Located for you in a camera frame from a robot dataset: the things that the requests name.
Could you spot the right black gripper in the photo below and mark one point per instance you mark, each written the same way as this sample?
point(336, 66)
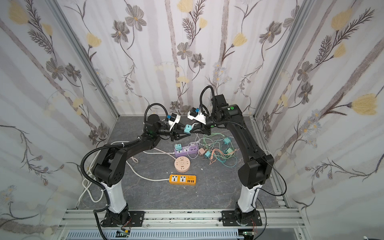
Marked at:
point(199, 127)

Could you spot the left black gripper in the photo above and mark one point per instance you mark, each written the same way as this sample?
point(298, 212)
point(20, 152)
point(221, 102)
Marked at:
point(171, 132)

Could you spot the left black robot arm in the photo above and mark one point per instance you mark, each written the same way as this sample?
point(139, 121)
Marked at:
point(105, 166)

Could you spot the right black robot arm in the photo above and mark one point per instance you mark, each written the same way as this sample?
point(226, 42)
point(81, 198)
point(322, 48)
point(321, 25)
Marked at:
point(214, 111)

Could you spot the purple power strip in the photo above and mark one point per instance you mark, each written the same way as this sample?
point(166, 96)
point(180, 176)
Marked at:
point(186, 154)

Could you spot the pink charger adapter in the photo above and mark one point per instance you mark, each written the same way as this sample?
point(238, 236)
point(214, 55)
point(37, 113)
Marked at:
point(202, 151)

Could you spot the pink round power socket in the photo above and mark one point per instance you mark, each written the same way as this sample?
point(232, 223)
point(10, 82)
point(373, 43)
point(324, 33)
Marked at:
point(182, 164)

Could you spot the orange power strip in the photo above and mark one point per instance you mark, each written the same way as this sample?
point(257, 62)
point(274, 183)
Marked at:
point(185, 180)

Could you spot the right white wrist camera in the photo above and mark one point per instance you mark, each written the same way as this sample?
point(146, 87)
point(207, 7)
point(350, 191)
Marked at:
point(196, 115)

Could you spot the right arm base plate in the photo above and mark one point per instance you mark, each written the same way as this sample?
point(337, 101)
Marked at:
point(236, 218)

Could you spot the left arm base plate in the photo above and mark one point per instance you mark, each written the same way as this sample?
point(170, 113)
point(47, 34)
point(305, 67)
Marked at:
point(130, 219)

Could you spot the aluminium front rail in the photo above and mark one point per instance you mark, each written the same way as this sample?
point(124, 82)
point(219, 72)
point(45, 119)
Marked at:
point(213, 219)

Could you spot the white vented cable duct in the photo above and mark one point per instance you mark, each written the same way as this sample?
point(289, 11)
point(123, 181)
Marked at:
point(199, 234)

